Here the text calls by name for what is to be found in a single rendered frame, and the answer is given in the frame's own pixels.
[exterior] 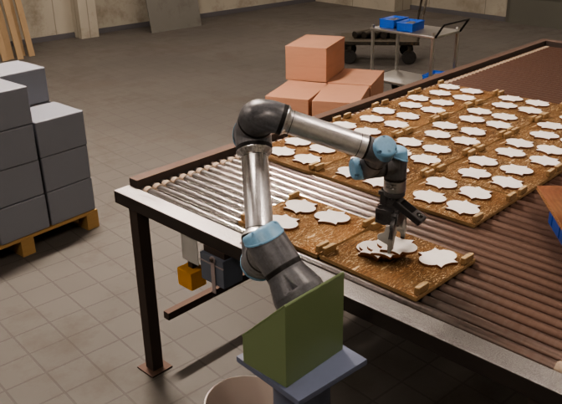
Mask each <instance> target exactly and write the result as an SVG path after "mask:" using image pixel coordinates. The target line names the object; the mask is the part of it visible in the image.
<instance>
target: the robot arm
mask: <svg viewBox="0 0 562 404"><path fill-rule="evenodd" d="M272 133H274V134H276V135H279V136H281V135H282V134H287V135H290V136H294V137H297V138H299V139H302V140H305V141H310V142H313V143H315V144H318V145H321V146H325V147H328V148H330V149H333V150H336V151H340V152H343V153H345V154H348V155H351V156H355V157H354V158H351V159H350V162H349V171H350V175H351V177H352V178H353V179H354V180H365V179H371V178H377V177H384V186H383V187H382V188H381V189H380V190H379V191H378V194H379V195H381V197H380V202H379V203H378V204H377V206H378V207H376V219H375V222H378V223H380V224H382V225H386V224H388V225H390V226H386V229H385V231H384V232H383V233H379V234H378V235H377V238H378V240H380V241H382V242H383V243H385V244H387V253H390V252H391V251H392V249H393V247H394V242H395V237H396V232H397V231H398V232H400V234H401V238H402V239H404V238H405V236H406V218H408V219H410V220H411V221H412V222H413V223H415V224H416V225H417V226H419V225H421V224H422V223H423V222H424V221H425V220H426V218H427V216H425V215H424V214H423V213H422V212H420V211H419V210H418V209H416V208H415V207H414V206H412V205H411V204H410V203H409V202H408V201H407V200H406V199H405V198H403V197H404V196H405V193H406V174H407V162H408V153H407V149H406V148H405V147H404V146H400V145H397V144H396V142H395V141H394V140H393V139H392V138H391V137H389V136H379V137H377V138H375V137H372V136H368V135H365V134H362V133H360V132H357V131H354V130H350V129H347V128H345V127H343V126H340V125H336V124H333V123H330V122H328V121H325V120H321V119H318V118H315V117H313V116H310V115H306V114H303V113H300V112H298V111H295V110H292V108H291V106H290V105H286V104H284V103H281V102H278V101H275V100H266V99H256V100H251V101H249V102H248V103H246V104H245V105H244V106H243V107H242V109H241V110H240V112H239V116H238V119H237V122H236V124H235V126H234V128H233V131H232V138H233V142H234V145H235V146H236V154H237V156H239V157H240V158H241V159H242V173H243V199H244V213H245V227H246V231H245V232H244V233H243V234H242V236H241V239H242V255H241V258H240V266H241V269H242V271H243V273H244V274H245V275H246V276H247V277H248V278H250V279H252V280H255V281H264V280H267V282H268V284H269V287H270V290H271V294H272V298H273V304H274V306H275V308H276V309H279V308H281V307H282V306H284V305H285V304H287V303H288V302H290V301H292V300H293V299H296V298H298V297H299V296H300V295H302V294H304V293H306V292H308V291H309V290H311V289H313V288H314V287H316V286H318V285H320V284H322V283H323V280H322V279H321V277H320V276H319V275H318V274H317V273H315V272H314V271H313V270H312V269H311V268H310V267H308V266H307V265H306V264H305V263H304V261H303V260H302V258H301V257H300V256H299V254H298V252H297V251H296V249H295V247H294V245H293V244H292V243H291V241H290V240H289V237H288V236H287V234H286V233H285V231H284V228H283V227H281V225H280V224H279V222H278V221H273V209H272V198H271V187H270V176H269V164H268V157H269V156H270V155H271V154H272V152H273V146H272Z"/></svg>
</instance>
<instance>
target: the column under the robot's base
mask: <svg viewBox="0 0 562 404"><path fill-rule="evenodd" d="M237 362H238V363H239V364H241V365H242V366H244V367H245V368H247V369H248V370H249V371H251V372H252V373H253V374H254V375H256V376H257V377H259V378H260V379H262V380H263V381H265V382H266V383H267V384H269V385H270V386H271V387H272V388H273V404H330V388H331V387H332V386H333V385H334V384H336V383H338V382H339V381H342V380H343V379H345V378H346V377H347V376H349V375H351V374H352V373H354V372H356V371H358V370H359V369H360V368H362V367H363V366H366V365H367V359H366V358H365V357H363V356H361V355H359V354H357V353H356V352H354V351H353V350H351V349H349V348H348V347H346V346H344V345H343V349H342V350H340V351H339V352H338V353H336V354H335V355H333V356H331V357H330V358H329V359H328V360H327V361H325V362H323V363H322V364H320V365H319V366H317V367H316V368H314V369H313V370H312V371H310V372H309V373H307V374H306V375H305V376H303V377H301V378H300V379H298V380H297V381H296V382H295V383H293V384H292V385H290V386H288V387H287V388H286V387H284V386H282V385H280V384H279V383H277V382H276V381H274V380H272V379H271V378H269V377H267V376H266V375H264V374H263V373H261V372H259V371H257V370H256V369H254V368H252V367H251V366H249V365H248V364H246V363H244V362H243V353H242V354H240V355H237Z"/></svg>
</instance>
